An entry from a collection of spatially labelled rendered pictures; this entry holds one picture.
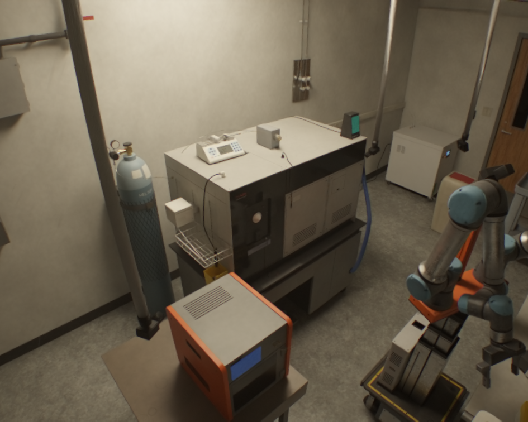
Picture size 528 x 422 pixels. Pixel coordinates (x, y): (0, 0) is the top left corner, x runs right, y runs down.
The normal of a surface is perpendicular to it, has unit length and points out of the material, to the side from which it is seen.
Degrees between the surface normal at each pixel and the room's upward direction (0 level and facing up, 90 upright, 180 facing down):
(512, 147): 90
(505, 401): 0
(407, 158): 90
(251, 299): 0
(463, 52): 90
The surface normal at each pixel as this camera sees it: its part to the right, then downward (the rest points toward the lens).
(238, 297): 0.00, -0.85
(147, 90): 0.66, 0.40
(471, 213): -0.85, 0.16
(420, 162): -0.75, 0.35
